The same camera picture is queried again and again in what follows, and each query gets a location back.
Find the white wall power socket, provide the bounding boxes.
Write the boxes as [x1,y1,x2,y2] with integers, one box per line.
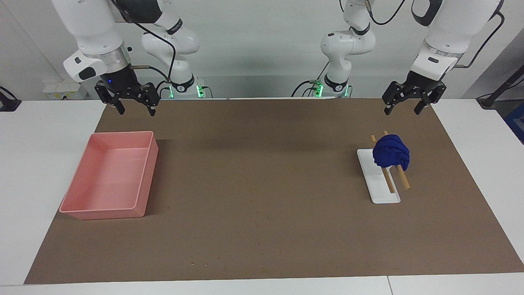
[42,80,88,100]

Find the black stand pole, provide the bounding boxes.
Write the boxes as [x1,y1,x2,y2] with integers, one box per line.
[477,66,524,109]

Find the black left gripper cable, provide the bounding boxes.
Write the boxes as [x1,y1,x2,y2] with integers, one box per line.
[454,10,505,68]

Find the blue towel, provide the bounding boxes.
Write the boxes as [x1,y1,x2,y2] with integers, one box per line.
[373,134,411,172]

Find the black arm base cables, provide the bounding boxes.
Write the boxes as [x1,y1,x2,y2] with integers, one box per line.
[291,61,328,98]
[158,80,213,99]

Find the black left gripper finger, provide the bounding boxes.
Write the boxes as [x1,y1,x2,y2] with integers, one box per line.
[414,84,447,115]
[382,81,410,115]

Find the pink plastic bin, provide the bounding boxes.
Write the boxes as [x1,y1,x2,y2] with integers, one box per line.
[59,131,159,220]

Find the wooden rack rod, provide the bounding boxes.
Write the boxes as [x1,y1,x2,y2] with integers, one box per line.
[383,131,411,190]
[371,135,396,194]

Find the black left arm base cables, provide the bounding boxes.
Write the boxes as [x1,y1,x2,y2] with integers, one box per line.
[291,61,328,98]

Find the black clamp mount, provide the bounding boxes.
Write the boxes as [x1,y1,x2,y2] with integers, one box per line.
[0,86,22,112]

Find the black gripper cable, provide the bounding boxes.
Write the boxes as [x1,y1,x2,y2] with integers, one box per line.
[108,0,177,82]
[454,10,505,68]

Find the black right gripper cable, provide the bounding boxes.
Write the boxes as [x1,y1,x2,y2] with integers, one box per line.
[108,0,177,82]

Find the brown table mat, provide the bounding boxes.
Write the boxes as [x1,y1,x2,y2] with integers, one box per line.
[24,98,524,285]

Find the white rack base tray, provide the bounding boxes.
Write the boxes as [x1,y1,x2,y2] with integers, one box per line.
[357,148,401,204]

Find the black right arm base cables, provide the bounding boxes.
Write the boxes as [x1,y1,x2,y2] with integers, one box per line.
[158,80,213,99]

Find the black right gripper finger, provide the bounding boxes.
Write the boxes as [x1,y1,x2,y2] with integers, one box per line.
[131,82,160,117]
[95,80,125,115]

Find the blue crate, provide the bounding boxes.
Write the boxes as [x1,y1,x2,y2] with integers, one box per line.
[504,100,524,144]

